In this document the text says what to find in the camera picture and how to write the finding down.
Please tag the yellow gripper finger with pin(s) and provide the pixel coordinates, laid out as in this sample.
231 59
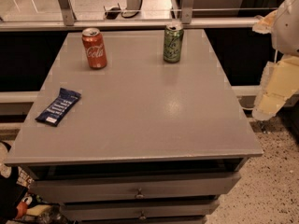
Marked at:
264 24
279 82

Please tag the red coke can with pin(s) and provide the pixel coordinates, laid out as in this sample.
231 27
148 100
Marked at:
93 43

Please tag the green sparkling water can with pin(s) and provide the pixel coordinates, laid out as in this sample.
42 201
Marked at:
173 38

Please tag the grey drawer cabinet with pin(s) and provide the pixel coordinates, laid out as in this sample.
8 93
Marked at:
138 116

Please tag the lower grey drawer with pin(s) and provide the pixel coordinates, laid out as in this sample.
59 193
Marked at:
139 210

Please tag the grey drawer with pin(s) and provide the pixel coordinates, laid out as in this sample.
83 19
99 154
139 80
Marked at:
139 210
135 187

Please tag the upper grey drawer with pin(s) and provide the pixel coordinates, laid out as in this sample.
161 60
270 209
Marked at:
135 187

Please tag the blue snack bar wrapper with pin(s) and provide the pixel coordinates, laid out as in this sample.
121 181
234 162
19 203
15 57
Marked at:
56 111

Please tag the clutter bag on floor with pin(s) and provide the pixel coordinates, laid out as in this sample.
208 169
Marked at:
17 204

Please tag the metal railing frame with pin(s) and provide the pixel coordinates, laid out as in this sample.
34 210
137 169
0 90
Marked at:
73 15

